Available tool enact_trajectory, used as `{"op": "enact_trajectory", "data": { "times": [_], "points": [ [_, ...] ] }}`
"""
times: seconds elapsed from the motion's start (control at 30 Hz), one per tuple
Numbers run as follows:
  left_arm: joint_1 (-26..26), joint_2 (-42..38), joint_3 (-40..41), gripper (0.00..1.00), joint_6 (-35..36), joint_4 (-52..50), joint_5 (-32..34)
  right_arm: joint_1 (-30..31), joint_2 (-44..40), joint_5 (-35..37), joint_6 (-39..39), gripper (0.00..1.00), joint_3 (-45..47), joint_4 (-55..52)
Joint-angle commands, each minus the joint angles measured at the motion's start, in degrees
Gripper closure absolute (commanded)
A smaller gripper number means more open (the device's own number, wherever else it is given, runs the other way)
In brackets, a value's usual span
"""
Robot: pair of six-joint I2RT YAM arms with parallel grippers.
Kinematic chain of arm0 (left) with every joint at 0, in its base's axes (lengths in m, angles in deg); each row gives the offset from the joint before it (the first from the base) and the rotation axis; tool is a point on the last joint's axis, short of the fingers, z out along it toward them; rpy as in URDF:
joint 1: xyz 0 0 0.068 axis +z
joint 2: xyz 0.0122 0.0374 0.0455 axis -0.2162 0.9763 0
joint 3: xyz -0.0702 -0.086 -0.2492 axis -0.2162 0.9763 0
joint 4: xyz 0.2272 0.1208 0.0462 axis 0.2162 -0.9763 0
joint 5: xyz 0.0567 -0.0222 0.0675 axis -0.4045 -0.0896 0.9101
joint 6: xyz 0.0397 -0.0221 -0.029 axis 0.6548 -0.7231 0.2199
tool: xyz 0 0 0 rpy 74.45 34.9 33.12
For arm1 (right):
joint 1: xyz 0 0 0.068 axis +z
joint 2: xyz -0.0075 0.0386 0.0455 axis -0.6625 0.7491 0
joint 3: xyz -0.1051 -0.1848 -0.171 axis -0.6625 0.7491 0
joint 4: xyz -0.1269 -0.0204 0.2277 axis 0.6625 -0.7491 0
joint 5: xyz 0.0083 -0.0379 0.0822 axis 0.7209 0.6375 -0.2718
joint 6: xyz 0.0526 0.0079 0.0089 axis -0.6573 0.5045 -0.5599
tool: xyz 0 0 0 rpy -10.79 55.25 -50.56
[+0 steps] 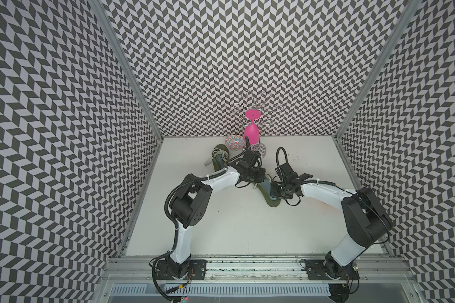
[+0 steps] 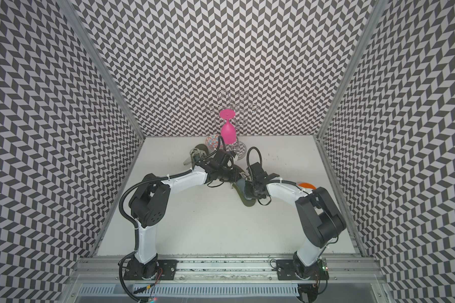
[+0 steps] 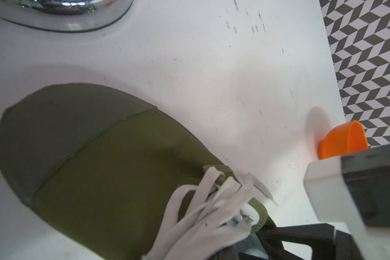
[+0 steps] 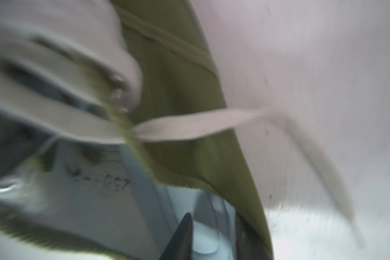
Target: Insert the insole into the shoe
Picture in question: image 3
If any grey-blue insole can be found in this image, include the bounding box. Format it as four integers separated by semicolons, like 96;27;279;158
222;233;269;260

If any clear glass holder stand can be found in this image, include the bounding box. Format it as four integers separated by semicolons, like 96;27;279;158
0;0;133;33

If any orange plastic bowl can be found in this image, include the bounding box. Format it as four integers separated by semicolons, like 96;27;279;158
317;120;368;160

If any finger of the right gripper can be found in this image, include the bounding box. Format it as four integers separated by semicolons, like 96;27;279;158
256;224;364;260

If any olive green shoe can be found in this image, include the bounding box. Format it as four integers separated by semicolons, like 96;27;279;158
0;83;274;260

